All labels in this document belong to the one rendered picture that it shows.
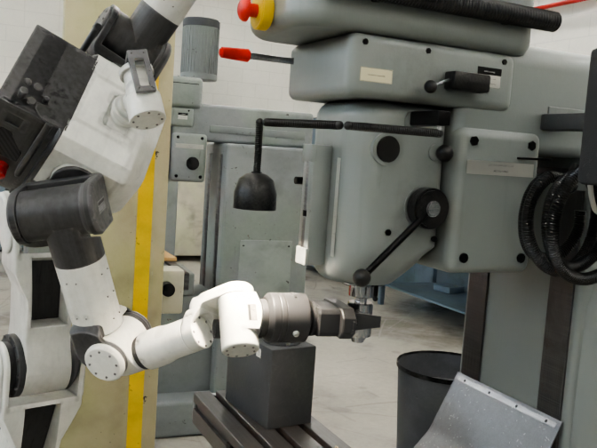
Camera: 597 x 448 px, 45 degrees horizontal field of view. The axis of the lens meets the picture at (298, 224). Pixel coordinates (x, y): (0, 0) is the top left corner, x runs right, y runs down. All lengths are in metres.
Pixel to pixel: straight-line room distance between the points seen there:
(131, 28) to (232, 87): 9.25
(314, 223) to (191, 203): 8.47
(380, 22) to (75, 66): 0.59
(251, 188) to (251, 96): 9.72
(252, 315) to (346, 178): 0.28
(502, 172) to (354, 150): 0.28
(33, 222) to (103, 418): 1.89
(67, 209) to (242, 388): 0.73
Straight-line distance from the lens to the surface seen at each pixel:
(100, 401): 3.09
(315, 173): 1.25
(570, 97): 1.47
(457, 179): 1.29
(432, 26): 1.25
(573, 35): 7.03
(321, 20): 1.16
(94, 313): 1.36
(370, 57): 1.19
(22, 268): 1.68
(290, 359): 1.69
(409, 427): 3.35
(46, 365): 1.74
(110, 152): 1.37
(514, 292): 1.58
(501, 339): 1.62
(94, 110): 1.41
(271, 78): 11.03
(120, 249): 2.95
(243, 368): 1.79
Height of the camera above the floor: 1.53
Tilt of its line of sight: 6 degrees down
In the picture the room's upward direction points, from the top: 4 degrees clockwise
